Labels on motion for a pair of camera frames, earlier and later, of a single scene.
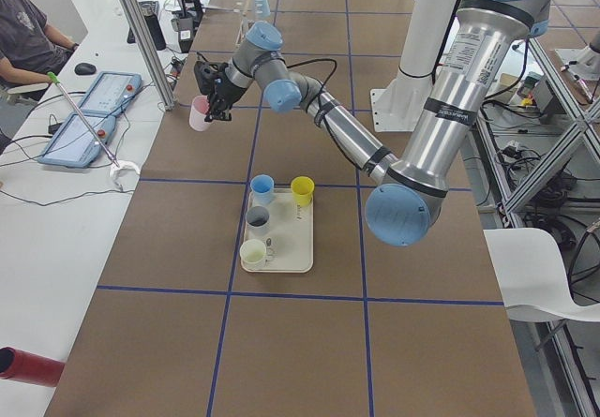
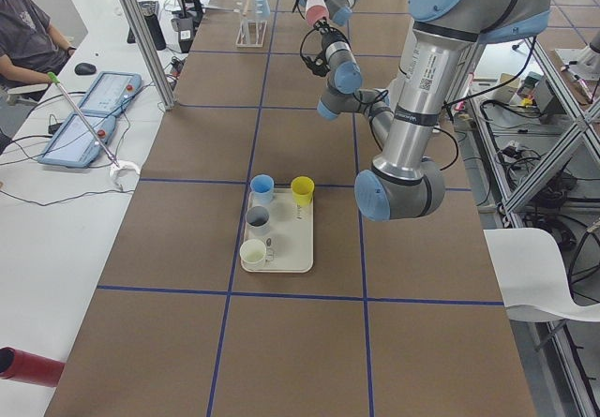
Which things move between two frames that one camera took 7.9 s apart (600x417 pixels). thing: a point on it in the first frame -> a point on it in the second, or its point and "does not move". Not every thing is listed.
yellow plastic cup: [303, 188] does not move
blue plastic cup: [262, 187] does not move
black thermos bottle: [151, 12] does not move
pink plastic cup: [199, 109] -> [315, 9]
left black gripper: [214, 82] -> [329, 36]
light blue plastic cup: [262, 6] does not move
